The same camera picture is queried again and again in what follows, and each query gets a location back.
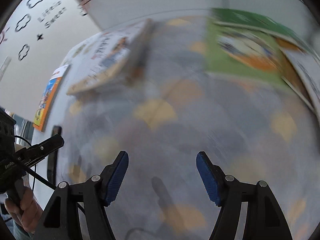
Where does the white page orange bug book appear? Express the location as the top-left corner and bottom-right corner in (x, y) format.
(66, 19), (146, 96)

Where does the rabbit hill pastel book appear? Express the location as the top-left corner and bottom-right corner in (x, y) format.
(281, 49), (319, 116)

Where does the brown Aesop fables book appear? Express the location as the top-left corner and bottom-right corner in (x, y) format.
(274, 37), (313, 107)

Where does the person's left hand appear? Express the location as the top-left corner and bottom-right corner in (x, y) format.
(4, 186), (43, 233)

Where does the orange comic cover book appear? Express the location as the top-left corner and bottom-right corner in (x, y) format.
(33, 64), (71, 132)

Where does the light green illustrated book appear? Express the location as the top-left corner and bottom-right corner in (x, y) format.
(205, 20), (288, 89)

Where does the dark green cover book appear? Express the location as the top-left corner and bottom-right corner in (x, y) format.
(212, 8), (313, 53)

